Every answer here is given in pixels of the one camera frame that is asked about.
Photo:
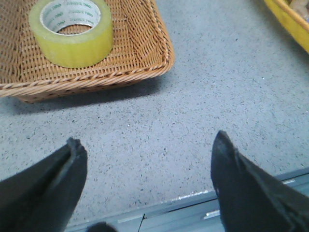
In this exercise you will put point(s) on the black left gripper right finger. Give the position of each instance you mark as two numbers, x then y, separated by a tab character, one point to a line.
250	199

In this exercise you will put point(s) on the yellow woven basket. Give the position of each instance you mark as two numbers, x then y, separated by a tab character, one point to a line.
292	22

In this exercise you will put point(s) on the yellow packing tape roll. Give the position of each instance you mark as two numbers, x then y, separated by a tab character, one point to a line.
72	33

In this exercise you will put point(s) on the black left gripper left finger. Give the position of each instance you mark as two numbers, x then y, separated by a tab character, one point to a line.
42	197

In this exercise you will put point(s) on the bread roll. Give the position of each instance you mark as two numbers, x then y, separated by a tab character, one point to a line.
301	7

